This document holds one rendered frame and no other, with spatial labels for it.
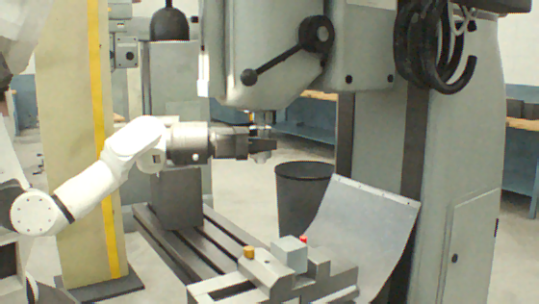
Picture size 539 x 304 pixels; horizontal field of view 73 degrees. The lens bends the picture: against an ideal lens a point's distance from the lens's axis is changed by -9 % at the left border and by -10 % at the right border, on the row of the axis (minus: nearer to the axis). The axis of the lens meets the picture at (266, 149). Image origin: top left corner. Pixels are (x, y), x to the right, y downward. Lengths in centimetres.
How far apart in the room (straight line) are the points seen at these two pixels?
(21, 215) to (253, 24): 51
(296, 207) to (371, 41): 203
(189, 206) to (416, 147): 66
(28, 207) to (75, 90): 175
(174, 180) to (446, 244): 77
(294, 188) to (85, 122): 138
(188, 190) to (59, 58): 142
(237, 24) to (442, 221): 69
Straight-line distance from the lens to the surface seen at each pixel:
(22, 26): 85
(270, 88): 74
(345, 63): 81
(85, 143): 249
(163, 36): 71
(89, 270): 275
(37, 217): 74
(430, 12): 78
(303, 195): 274
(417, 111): 101
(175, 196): 121
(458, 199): 111
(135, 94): 920
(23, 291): 143
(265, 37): 72
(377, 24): 88
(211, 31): 75
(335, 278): 87
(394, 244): 105
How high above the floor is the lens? 141
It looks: 13 degrees down
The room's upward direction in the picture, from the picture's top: straight up
